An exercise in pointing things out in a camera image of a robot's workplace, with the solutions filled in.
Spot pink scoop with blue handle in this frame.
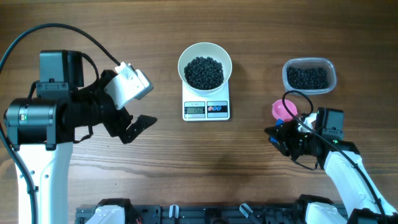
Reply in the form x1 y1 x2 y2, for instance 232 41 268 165
269 100 298 147

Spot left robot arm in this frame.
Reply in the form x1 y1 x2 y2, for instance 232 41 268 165
4 50 157 223

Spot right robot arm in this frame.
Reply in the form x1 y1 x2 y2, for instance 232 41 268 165
264 108 397 223

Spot white digital kitchen scale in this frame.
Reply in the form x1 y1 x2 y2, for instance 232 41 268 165
182 82 231 122

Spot black beans in bowl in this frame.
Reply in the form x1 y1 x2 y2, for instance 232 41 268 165
183 57 224 90

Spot white bowl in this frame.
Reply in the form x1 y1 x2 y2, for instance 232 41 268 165
178 42 233 95

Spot clear plastic container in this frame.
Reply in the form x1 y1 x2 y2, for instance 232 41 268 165
282 57 337 95

